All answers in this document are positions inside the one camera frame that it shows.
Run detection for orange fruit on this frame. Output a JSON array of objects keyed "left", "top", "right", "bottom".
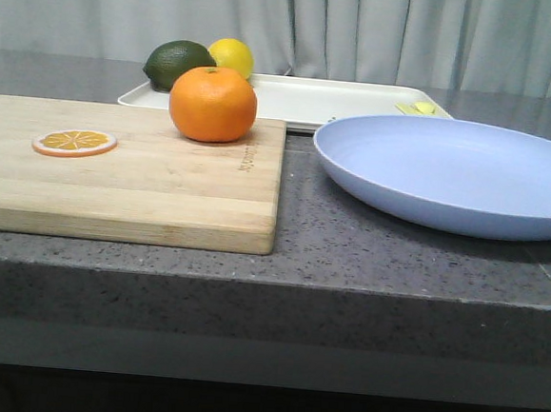
[{"left": 168, "top": 66, "right": 258, "bottom": 143}]

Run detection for light blue plate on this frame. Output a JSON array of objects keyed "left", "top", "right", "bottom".
[{"left": 313, "top": 115, "right": 551, "bottom": 242}]

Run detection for cream white tray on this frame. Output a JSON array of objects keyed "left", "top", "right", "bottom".
[{"left": 115, "top": 62, "right": 458, "bottom": 145}]

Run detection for wooden cutting board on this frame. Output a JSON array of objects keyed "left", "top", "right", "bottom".
[{"left": 0, "top": 94, "right": 286, "bottom": 254}]

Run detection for yellow lemon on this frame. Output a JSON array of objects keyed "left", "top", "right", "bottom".
[{"left": 207, "top": 38, "right": 254, "bottom": 80}]

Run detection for yellow peel pieces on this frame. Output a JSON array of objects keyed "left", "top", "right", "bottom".
[{"left": 395, "top": 101, "right": 436, "bottom": 116}]

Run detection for grey curtain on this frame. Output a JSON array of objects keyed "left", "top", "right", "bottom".
[{"left": 0, "top": 0, "right": 551, "bottom": 98}]

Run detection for green lime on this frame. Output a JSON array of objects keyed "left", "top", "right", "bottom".
[{"left": 143, "top": 39, "right": 216, "bottom": 92}]

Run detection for orange slice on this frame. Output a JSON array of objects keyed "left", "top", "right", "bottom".
[{"left": 31, "top": 129, "right": 117, "bottom": 158}]

